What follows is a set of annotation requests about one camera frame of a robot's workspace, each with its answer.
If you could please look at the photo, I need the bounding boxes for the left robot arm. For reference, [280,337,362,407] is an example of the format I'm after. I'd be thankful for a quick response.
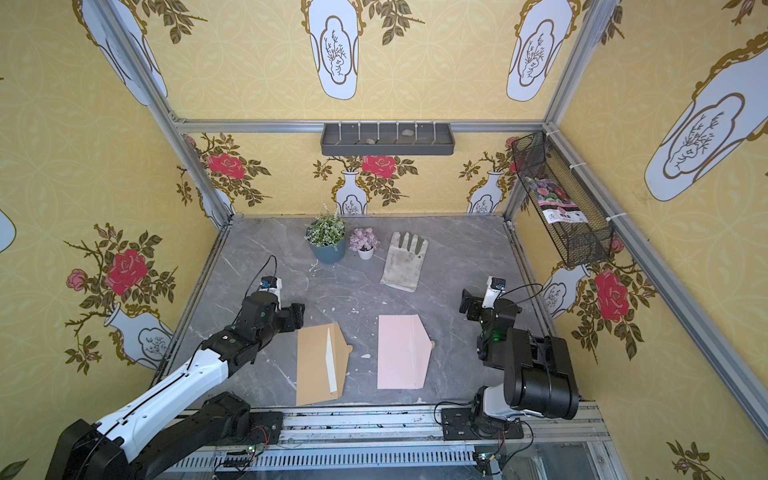
[46,291,305,479]

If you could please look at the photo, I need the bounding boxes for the seed packet in basket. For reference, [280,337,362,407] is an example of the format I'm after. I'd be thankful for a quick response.
[525,177,588,224]

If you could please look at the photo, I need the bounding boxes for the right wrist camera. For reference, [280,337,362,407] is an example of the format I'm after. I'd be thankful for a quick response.
[483,276,506,309]

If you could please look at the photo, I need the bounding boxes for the dirty white work glove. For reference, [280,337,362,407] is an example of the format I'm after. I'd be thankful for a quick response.
[380,231,429,293]

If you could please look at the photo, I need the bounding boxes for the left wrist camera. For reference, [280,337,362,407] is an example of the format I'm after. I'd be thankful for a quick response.
[258,275,282,296]

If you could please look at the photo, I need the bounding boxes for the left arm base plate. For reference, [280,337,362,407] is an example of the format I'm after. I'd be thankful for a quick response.
[234,411,284,445]

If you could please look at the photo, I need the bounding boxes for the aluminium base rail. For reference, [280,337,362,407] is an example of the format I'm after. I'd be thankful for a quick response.
[163,403,628,479]

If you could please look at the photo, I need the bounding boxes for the pink envelope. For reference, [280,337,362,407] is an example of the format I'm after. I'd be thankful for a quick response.
[377,314,434,390]

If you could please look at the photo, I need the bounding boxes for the brown kraft envelope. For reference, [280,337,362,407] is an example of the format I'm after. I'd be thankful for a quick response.
[296,323,353,406]

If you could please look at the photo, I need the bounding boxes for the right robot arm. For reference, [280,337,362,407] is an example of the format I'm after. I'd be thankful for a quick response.
[459,289,581,435]

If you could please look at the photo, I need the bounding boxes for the black wire mesh basket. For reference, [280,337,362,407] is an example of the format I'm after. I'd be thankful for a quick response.
[509,132,614,267]

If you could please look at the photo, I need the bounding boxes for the green plant in blue pot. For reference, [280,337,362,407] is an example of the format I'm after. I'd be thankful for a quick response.
[305,213,346,264]

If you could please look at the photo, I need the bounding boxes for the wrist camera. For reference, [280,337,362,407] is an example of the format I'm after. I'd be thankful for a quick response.
[483,276,506,309]
[258,275,282,296]

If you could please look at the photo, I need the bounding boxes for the purple flowers in white pot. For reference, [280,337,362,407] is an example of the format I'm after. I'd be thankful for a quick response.
[349,228,380,260]

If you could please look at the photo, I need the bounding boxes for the grey wall shelf tray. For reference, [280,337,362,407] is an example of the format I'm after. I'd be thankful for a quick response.
[320,121,456,157]

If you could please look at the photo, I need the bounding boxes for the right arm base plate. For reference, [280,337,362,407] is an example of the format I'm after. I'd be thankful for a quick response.
[435,405,524,441]

